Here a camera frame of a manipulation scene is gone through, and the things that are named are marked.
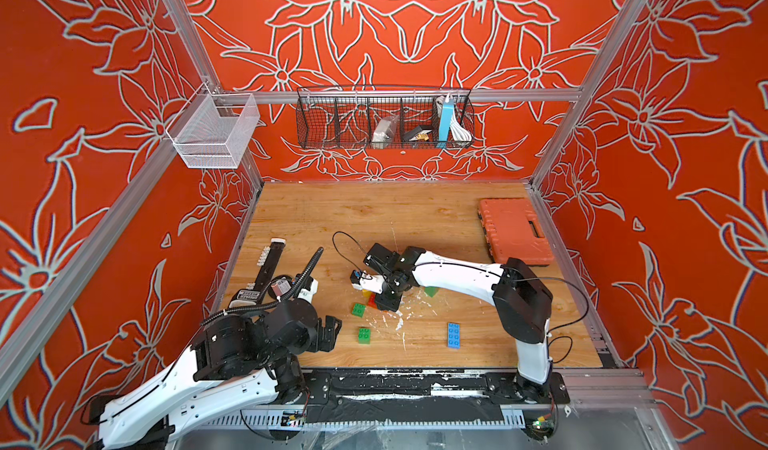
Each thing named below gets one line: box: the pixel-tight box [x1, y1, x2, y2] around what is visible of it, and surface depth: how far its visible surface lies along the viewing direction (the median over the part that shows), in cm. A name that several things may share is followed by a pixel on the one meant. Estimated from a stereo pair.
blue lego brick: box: [448, 322, 461, 349], surface depth 81 cm
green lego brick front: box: [357, 328, 371, 344], surface depth 81 cm
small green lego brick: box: [352, 303, 367, 318], surface depth 87 cm
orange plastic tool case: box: [478, 198, 553, 266], surface depth 102 cm
